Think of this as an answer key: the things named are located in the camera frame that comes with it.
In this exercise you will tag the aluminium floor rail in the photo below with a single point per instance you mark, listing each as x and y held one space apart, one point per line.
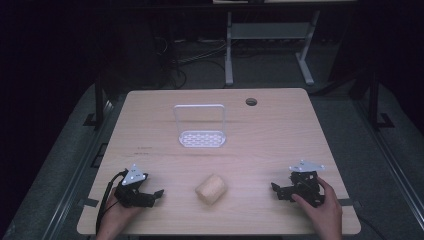
78 173
390 160

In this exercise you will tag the white plastic rack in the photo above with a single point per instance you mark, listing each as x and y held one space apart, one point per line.
201 135

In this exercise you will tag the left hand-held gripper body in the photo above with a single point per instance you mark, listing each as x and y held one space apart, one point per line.
131 190

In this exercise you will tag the grey metal desk frame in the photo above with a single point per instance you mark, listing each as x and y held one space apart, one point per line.
268 31

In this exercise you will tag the black metal post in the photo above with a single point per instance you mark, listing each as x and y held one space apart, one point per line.
99 103
375 103

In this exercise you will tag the person's left hand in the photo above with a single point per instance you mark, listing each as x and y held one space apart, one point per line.
115 216

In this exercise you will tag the person's right hand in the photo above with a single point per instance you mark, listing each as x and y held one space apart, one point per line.
325 213

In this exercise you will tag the beige bread roll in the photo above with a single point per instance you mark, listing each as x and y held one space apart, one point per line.
211 191

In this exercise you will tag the grey tape strip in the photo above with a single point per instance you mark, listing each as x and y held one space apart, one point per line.
88 202
349 202

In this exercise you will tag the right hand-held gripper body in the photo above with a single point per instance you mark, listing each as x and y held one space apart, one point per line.
305 186

